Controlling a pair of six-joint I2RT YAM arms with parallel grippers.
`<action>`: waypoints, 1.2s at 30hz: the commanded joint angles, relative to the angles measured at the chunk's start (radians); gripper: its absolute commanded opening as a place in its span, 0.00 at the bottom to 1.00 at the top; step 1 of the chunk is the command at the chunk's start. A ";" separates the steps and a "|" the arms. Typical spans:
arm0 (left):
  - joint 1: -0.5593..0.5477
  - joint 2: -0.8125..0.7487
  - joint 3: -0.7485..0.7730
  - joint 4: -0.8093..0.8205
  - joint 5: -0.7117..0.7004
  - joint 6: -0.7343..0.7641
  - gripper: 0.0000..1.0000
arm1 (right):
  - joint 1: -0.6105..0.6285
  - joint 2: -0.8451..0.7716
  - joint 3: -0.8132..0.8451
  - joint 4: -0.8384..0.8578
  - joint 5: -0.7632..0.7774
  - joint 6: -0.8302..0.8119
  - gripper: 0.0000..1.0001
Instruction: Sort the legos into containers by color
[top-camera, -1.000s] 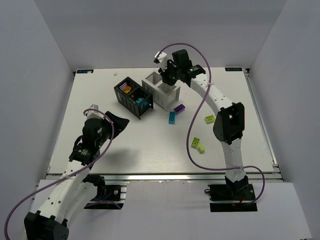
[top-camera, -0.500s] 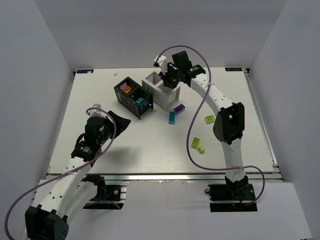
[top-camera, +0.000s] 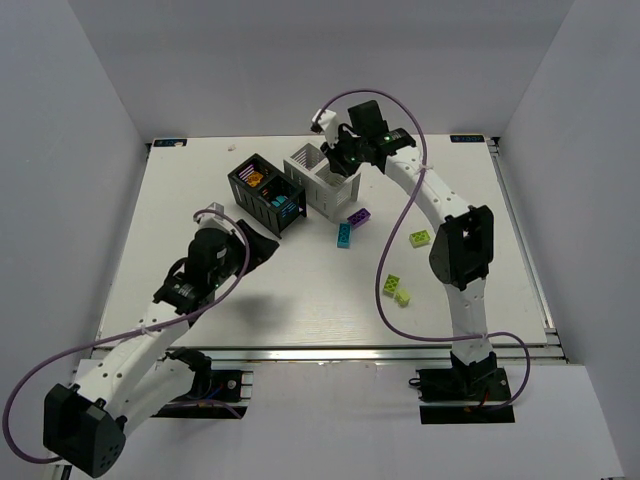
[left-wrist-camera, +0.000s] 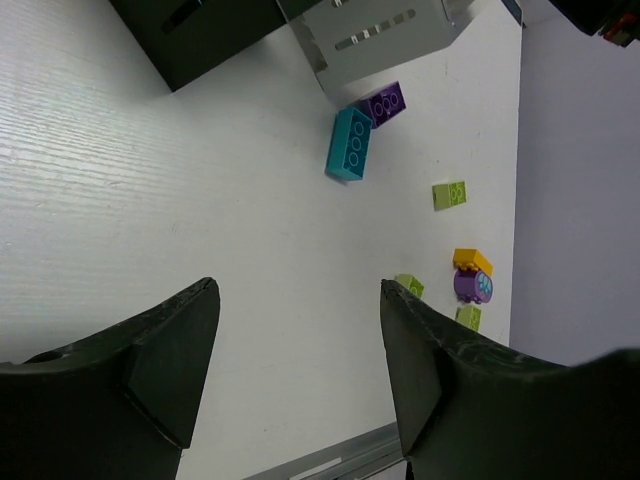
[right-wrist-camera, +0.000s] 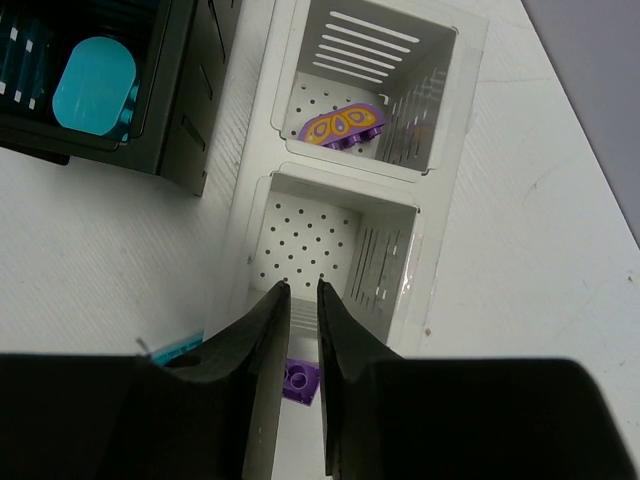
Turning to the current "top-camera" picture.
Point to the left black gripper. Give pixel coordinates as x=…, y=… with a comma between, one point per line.
x=245, y=245

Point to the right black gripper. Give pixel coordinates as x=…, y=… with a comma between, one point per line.
x=338, y=156

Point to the purple long lego brick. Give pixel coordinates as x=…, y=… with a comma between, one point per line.
x=358, y=218

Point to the small orange lego brick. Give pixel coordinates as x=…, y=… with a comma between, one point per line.
x=258, y=179

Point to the long orange lego brick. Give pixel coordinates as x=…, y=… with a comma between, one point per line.
x=250, y=179

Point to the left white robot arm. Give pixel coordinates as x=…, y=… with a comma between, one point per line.
x=87, y=424

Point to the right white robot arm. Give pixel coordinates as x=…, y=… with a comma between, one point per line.
x=463, y=247

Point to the white slotted container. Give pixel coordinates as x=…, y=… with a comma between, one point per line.
x=327, y=192

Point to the black slotted container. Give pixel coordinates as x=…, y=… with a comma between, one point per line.
x=257, y=200

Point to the teal long lego brick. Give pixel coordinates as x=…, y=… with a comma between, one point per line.
x=344, y=236

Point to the green lego brick upper right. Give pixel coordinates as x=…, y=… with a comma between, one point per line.
x=419, y=238

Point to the green lego brick centre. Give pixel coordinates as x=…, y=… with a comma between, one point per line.
x=391, y=286

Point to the pale green lego brick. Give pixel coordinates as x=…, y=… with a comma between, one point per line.
x=402, y=297

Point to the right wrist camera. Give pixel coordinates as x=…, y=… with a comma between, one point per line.
x=326, y=122

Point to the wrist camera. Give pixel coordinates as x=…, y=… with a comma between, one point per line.
x=326, y=122
x=211, y=218

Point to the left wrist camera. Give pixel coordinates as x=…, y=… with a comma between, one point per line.
x=211, y=218

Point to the aluminium rail front edge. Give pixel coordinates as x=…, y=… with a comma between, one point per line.
x=328, y=354

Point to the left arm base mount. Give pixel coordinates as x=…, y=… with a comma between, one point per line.
x=216, y=393

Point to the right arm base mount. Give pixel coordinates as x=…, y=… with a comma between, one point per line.
x=445, y=400

